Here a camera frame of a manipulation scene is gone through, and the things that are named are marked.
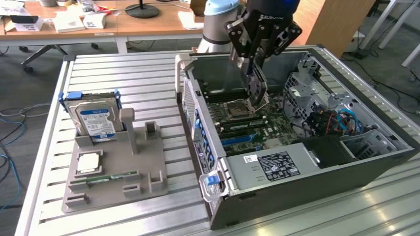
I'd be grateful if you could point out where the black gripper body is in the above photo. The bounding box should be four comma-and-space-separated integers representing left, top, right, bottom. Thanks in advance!
243, 0, 301, 25

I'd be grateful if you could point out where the wooden cabinet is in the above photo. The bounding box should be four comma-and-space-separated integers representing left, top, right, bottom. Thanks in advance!
294, 0, 377, 59

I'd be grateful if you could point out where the white paper stack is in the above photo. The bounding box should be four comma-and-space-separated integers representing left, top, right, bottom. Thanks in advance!
177, 11, 205, 30

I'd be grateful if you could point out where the silver disk bay cage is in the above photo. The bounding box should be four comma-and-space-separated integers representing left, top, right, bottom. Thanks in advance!
281, 71, 365, 138

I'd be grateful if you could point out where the CPU socket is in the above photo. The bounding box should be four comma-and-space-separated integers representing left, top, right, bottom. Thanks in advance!
221, 98, 273, 121

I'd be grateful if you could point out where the black round lamp base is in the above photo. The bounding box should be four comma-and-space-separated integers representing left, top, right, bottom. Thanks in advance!
123, 0, 161, 19

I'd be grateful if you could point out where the installed RAM stick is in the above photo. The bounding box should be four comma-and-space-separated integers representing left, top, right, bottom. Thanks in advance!
221, 119, 265, 130

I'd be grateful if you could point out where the green motherboard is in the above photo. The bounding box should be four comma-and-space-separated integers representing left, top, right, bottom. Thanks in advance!
203, 97, 297, 157

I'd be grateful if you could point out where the blue expansion slot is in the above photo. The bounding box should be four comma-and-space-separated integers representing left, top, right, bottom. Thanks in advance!
221, 134, 257, 146

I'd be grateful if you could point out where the silver chipset heat sink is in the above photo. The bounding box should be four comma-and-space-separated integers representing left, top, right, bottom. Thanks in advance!
263, 138, 283, 149

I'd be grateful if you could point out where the white labelled box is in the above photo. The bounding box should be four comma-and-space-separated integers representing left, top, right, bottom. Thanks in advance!
81, 13, 107, 30

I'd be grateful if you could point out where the small silver disk bay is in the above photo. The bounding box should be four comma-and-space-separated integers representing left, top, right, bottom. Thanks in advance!
338, 129, 398, 161

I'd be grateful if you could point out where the grey power supply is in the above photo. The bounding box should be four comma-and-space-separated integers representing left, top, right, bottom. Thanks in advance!
225, 143, 321, 192

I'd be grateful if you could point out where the open white box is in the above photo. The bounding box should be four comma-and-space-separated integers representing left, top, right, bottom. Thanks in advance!
51, 11, 85, 34

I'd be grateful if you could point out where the grey parts rack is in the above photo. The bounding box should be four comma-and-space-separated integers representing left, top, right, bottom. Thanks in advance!
61, 107, 167, 214

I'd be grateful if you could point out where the black chair base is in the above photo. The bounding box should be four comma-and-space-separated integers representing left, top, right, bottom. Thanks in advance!
18, 44, 99, 73

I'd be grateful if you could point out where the black and white box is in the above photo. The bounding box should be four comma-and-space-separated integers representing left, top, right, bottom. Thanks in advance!
7, 15, 43, 32

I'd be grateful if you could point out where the open dark grey PC case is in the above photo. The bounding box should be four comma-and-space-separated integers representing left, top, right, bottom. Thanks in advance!
174, 46, 414, 231

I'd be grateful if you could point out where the silver CPU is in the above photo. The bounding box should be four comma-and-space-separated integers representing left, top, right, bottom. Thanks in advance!
75, 153, 101, 173

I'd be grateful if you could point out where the green RAM stick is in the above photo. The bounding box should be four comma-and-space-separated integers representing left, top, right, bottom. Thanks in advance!
69, 170, 138, 185

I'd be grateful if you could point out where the wooden desk white frame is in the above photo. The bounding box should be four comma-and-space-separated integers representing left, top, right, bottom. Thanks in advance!
115, 0, 206, 54
0, 0, 118, 54

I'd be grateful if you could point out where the white table frame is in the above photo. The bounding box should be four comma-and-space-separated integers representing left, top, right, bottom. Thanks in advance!
357, 0, 420, 50

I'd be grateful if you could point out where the red wire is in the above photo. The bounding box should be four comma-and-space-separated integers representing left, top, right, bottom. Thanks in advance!
322, 112, 343, 135

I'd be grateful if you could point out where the blue wire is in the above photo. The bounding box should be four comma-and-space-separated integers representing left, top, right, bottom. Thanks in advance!
335, 109, 363, 135

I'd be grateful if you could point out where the hard disk with blue bracket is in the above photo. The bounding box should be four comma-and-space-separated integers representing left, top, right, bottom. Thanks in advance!
57, 88, 126, 143

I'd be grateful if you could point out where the grey floor cable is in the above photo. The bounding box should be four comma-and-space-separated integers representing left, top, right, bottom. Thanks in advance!
0, 102, 51, 118

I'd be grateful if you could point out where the blue floor cable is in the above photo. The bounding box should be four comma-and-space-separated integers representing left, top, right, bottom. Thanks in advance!
0, 118, 26, 211

